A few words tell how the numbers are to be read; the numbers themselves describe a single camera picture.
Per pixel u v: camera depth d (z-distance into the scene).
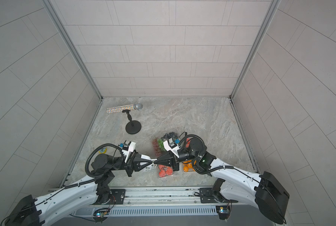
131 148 0.54
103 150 0.86
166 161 0.60
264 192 0.40
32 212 0.40
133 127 0.97
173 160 0.57
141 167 0.59
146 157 0.58
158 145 0.85
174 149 0.55
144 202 0.71
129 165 0.54
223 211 0.68
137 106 0.80
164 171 0.77
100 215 0.64
